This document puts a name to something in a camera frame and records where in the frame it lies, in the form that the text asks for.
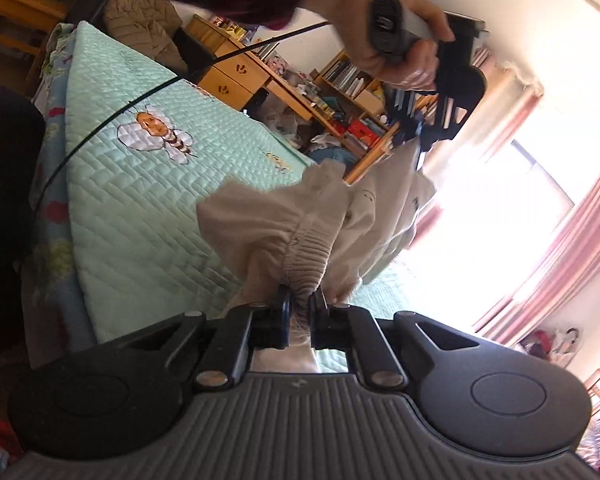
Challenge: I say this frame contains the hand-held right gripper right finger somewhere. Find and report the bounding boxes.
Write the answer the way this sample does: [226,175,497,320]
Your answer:
[310,287,481,391]

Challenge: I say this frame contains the brown padded jacket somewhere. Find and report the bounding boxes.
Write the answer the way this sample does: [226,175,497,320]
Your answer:
[102,0,188,73]

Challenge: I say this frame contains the blue floral bed sheet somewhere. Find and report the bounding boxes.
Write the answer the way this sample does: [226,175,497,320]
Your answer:
[27,22,98,356]

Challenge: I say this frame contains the wooden bookshelf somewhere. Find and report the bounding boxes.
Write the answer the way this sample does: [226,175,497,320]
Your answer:
[310,47,433,161]

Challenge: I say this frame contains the pink curtain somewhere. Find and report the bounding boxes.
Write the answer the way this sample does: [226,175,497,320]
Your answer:
[420,67,543,166]
[472,160,600,348]

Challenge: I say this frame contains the person's left hand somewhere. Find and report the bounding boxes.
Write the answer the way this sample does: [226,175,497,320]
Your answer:
[305,0,456,92]

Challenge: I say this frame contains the wooden desk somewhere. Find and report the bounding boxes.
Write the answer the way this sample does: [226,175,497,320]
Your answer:
[184,14,406,183]

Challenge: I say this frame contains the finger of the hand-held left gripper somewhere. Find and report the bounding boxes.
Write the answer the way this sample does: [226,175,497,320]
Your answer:
[387,90,433,159]

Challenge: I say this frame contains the window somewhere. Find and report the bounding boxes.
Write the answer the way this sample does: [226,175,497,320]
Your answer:
[420,137,581,321]

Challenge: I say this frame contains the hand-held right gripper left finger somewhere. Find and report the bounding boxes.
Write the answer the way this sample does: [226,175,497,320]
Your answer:
[111,285,294,394]

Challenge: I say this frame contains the beige smiley print pants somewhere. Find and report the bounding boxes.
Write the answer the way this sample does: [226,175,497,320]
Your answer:
[196,140,438,375]

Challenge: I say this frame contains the green quilted bee bedspread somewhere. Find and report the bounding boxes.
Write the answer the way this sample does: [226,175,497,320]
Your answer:
[62,21,421,376]

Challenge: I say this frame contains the black cable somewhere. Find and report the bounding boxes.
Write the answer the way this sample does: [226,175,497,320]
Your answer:
[30,20,328,241]

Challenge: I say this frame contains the clutter pile by curtain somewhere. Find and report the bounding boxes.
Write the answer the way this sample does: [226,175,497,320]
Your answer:
[550,327,581,361]

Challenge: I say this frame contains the wooden side table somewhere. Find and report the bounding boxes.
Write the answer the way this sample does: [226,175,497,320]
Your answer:
[0,0,76,86]

